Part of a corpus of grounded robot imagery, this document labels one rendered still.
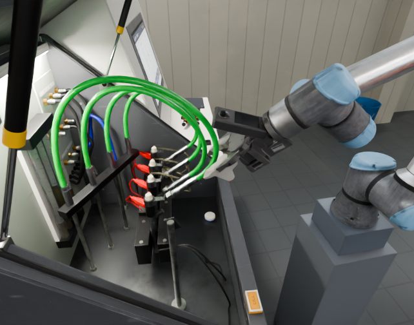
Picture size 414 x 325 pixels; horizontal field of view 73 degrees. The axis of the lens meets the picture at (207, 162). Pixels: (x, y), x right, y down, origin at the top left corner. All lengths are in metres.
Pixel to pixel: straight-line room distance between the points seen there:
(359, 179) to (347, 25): 2.97
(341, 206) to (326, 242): 0.15
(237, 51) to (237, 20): 0.30
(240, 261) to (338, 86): 0.50
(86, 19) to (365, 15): 3.34
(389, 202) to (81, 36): 0.99
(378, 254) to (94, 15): 1.17
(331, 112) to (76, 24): 0.74
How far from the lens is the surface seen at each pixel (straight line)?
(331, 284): 1.15
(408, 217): 0.89
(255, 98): 3.50
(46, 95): 0.93
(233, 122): 0.57
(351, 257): 1.11
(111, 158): 0.88
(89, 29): 0.97
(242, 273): 0.78
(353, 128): 0.61
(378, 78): 0.78
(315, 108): 0.54
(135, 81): 0.60
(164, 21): 3.07
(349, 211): 1.04
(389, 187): 0.92
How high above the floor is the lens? 1.59
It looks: 34 degrees down
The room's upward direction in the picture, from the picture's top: straight up
